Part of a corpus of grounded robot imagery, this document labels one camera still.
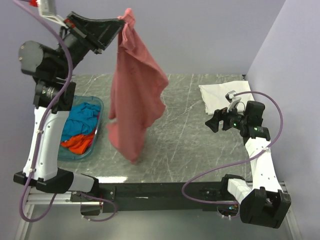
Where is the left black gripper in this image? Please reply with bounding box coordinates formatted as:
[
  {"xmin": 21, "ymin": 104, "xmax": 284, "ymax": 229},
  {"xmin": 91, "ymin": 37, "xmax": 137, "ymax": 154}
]
[{"xmin": 54, "ymin": 10, "xmax": 126, "ymax": 80}]

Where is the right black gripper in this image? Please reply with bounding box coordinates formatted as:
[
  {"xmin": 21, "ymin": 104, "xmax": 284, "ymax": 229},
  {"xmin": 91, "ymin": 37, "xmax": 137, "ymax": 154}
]
[{"xmin": 204, "ymin": 101, "xmax": 248, "ymax": 133}]

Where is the salmon pink t shirt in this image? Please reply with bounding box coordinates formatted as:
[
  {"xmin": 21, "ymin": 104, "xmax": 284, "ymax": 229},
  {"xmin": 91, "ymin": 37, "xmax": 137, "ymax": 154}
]
[{"xmin": 106, "ymin": 8, "xmax": 169, "ymax": 163}]

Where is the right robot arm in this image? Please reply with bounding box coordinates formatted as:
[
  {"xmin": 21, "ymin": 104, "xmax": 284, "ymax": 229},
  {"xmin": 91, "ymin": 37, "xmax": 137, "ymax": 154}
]
[{"xmin": 205, "ymin": 100, "xmax": 291, "ymax": 229}]

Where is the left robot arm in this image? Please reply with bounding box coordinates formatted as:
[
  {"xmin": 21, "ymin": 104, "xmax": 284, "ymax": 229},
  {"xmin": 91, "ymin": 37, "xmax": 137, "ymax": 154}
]
[{"xmin": 13, "ymin": 12, "xmax": 125, "ymax": 201}]

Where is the folded white t shirt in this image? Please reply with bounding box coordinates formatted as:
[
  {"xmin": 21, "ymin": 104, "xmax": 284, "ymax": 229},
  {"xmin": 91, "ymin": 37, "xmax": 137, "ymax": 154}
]
[{"xmin": 199, "ymin": 80, "xmax": 251, "ymax": 115}]

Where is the black base beam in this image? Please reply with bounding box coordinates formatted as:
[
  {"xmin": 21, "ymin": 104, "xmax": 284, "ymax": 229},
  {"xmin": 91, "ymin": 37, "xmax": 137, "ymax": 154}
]
[{"xmin": 69, "ymin": 181, "xmax": 248, "ymax": 216}]

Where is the blue t shirt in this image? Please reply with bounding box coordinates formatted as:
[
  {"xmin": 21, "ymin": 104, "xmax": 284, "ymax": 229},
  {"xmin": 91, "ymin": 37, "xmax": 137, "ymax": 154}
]
[{"xmin": 61, "ymin": 102, "xmax": 101, "ymax": 142}]

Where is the orange t shirt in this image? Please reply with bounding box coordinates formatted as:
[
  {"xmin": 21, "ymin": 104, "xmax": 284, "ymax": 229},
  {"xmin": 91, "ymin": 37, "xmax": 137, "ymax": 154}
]
[{"xmin": 60, "ymin": 133, "xmax": 95, "ymax": 155}]

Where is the teal plastic basket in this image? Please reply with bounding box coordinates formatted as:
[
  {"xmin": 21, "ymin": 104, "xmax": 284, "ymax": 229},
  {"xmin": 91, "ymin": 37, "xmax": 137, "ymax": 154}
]
[{"xmin": 58, "ymin": 95, "xmax": 104, "ymax": 161}]

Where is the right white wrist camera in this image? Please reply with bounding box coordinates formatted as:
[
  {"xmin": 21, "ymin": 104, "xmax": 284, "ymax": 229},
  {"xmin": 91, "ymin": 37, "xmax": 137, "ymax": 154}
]
[{"xmin": 225, "ymin": 90, "xmax": 241, "ymax": 112}]

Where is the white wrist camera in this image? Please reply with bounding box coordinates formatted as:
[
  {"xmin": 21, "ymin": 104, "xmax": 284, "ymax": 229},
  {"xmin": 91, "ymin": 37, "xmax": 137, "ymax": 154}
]
[
  {"xmin": 225, "ymin": 90, "xmax": 241, "ymax": 112},
  {"xmin": 29, "ymin": 0, "xmax": 67, "ymax": 27}
]

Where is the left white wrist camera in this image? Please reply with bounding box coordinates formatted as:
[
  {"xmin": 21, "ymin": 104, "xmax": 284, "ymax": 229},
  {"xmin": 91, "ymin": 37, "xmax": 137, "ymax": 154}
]
[{"xmin": 29, "ymin": 0, "xmax": 67, "ymax": 27}]

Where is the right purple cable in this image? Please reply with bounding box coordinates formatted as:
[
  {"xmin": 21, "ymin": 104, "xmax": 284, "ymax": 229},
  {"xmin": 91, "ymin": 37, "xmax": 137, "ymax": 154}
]
[{"xmin": 181, "ymin": 91, "xmax": 284, "ymax": 219}]

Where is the purple cable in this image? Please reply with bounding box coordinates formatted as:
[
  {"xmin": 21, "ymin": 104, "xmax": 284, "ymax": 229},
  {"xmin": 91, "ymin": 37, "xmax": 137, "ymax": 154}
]
[
  {"xmin": 181, "ymin": 91, "xmax": 284, "ymax": 219},
  {"xmin": 12, "ymin": 0, "xmax": 118, "ymax": 223}
]

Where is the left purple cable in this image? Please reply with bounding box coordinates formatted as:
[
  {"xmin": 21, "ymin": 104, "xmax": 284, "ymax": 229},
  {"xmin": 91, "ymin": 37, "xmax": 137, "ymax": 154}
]
[{"xmin": 12, "ymin": 0, "xmax": 118, "ymax": 223}]

